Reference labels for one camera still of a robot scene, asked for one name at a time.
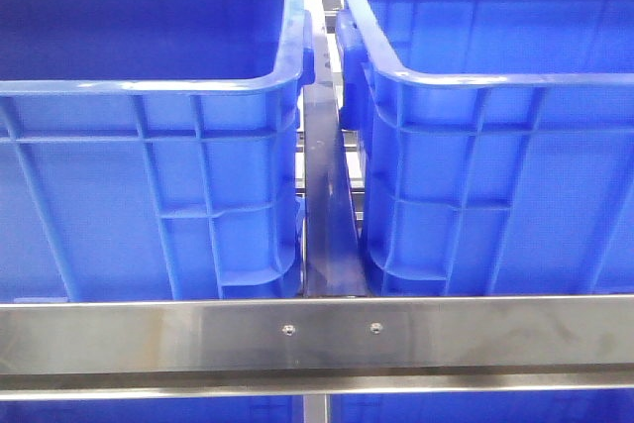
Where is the blue plastic crate right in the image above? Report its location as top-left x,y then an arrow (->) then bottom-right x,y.
337,0 -> 633,296

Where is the blue plastic crate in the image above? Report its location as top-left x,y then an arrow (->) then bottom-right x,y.
1,0 -> 314,304
337,0 -> 633,296

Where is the steel centre divider bar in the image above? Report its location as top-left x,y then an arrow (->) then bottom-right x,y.
304,30 -> 368,297

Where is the blue plastic crate left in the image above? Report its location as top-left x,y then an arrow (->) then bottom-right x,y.
1,0 -> 314,304

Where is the blue crate lower right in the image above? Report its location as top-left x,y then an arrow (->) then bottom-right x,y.
331,389 -> 633,422

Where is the blue crate lower left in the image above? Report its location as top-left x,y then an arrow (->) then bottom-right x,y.
1,396 -> 302,422

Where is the steel vertical post below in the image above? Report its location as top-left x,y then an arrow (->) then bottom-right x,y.
302,394 -> 331,423

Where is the stainless steel front rail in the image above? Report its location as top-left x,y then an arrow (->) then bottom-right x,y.
1,295 -> 633,400

